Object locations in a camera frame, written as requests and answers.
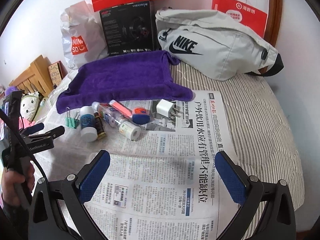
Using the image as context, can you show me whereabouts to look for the green binder clips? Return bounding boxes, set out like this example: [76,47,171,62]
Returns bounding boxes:
[66,107,80,129]

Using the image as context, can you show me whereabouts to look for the white Miniso plastic bag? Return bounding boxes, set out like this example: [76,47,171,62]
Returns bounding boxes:
[60,1,108,70]

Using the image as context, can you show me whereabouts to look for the red white paper bag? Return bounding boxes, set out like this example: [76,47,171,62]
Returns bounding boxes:
[212,0,267,38]

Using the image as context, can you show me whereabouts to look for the pink white tube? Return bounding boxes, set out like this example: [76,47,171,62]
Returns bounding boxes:
[109,100,132,119]

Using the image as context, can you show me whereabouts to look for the white tape roll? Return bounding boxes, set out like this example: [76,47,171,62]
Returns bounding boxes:
[118,121,141,141]

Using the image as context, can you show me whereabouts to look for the newspaper sheet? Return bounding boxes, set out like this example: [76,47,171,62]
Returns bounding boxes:
[36,90,238,239]

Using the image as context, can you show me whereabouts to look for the person's left hand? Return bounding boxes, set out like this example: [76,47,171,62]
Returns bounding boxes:
[1,162,35,207]

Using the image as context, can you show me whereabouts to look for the wooden headboard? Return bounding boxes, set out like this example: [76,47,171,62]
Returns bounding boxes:
[264,0,283,47]

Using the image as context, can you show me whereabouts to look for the white spotted plush toy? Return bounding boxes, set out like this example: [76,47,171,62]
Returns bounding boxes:
[20,92,40,122]

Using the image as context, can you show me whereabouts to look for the dark Grand Reserve bottle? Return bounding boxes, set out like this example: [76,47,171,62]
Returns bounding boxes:
[94,112,106,140]

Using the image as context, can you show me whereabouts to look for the black headset box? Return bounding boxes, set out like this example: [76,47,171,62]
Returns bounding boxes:
[99,1,158,56]

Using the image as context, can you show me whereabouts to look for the purple towel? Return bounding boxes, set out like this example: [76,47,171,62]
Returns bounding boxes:
[56,50,193,114]

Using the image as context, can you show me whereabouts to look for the wooden rack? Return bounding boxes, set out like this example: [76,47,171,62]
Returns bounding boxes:
[9,55,53,96]

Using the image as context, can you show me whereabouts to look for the white USB charger plug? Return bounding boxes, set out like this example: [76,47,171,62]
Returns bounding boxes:
[156,99,180,119]

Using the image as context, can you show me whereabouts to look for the blue Vaseline lip tin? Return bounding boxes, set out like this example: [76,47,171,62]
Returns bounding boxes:
[131,107,151,125]

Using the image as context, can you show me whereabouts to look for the white blue cylinder bottle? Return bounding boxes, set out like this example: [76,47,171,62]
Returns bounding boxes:
[80,106,98,142]

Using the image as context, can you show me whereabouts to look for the grey Nike waist bag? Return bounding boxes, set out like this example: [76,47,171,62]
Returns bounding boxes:
[155,8,284,81]

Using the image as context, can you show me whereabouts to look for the clear candy bottle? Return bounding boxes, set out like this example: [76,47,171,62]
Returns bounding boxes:
[92,102,127,128]

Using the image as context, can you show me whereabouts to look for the purple plush toy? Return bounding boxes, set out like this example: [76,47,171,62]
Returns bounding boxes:
[5,86,18,96]

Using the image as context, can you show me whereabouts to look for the small brown patterned box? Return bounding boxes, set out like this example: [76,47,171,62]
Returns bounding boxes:
[48,61,67,89]

